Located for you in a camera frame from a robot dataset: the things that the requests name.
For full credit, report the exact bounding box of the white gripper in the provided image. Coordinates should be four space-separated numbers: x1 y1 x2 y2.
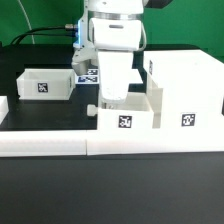
90 18 142 104

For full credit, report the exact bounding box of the white front drawer tray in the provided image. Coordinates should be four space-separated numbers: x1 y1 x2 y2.
87 92 154 131

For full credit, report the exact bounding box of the white drawer tray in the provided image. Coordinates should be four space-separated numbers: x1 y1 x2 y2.
87 92 154 131
16 69 75 100

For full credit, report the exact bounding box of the white drawer cabinet box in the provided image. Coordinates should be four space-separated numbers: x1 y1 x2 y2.
143 50 224 129

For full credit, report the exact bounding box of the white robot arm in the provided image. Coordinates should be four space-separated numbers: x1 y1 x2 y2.
71 0 173 104

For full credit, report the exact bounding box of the white rear drawer tray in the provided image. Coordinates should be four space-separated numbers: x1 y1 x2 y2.
16 69 75 100

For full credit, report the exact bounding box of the white marker tag sheet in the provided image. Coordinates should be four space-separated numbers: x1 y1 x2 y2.
75 69 143 85

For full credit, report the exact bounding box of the black cable bundle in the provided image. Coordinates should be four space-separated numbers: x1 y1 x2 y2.
10 23 80 46

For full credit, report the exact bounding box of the white thin cable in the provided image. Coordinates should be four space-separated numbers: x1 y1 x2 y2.
17 0 36 45

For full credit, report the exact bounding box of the white front wall bar right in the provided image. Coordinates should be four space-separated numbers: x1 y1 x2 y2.
87 128 224 155

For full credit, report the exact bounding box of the white side wall bar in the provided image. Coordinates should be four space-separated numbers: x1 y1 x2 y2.
0 96 9 124

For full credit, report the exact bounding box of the white front wall bar left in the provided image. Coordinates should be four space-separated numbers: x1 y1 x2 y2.
0 131 87 157

